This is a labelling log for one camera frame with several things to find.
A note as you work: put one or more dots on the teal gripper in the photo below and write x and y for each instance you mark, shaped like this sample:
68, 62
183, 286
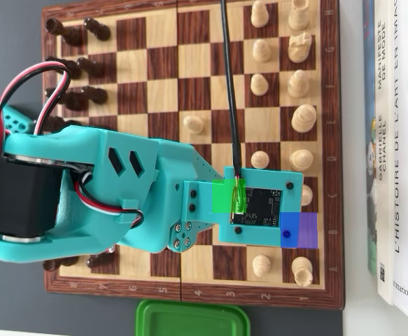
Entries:
183, 234

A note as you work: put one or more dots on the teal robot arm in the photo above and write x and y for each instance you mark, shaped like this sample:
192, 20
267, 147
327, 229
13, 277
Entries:
84, 140

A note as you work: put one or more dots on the white chess pawn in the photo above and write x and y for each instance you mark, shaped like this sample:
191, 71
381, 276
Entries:
261, 264
259, 14
261, 50
259, 160
193, 124
259, 84

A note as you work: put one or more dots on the black chess pawn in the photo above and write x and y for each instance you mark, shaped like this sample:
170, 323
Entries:
92, 67
96, 95
100, 260
98, 29

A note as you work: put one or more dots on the white chess queen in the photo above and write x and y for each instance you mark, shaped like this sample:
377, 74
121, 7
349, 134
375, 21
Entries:
301, 160

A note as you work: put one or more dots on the white chess rook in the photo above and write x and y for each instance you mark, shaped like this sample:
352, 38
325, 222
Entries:
299, 17
301, 271

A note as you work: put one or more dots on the black chess bishop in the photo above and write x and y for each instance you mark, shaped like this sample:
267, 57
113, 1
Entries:
77, 101

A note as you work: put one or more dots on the black chess king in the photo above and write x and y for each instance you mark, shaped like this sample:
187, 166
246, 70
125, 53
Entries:
62, 122

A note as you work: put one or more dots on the black chess rook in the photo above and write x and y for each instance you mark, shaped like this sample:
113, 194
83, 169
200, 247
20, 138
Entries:
65, 33
51, 266

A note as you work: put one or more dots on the black chess knight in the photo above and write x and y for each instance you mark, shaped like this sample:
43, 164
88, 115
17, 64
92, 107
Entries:
77, 71

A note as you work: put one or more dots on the white chess knight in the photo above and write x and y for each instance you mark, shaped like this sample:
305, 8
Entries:
300, 47

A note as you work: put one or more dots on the green plastic lid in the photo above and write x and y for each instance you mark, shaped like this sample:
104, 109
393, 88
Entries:
193, 322

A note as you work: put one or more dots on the wooden chessboard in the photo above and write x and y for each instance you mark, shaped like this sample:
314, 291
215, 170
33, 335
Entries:
161, 63

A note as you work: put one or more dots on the dark grey table mat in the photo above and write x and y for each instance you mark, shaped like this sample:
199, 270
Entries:
11, 297

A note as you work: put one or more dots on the white art history book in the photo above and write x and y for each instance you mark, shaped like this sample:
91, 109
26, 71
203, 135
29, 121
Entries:
406, 175

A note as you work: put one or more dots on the thin panda picture book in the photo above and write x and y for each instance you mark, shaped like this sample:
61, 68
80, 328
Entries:
369, 70

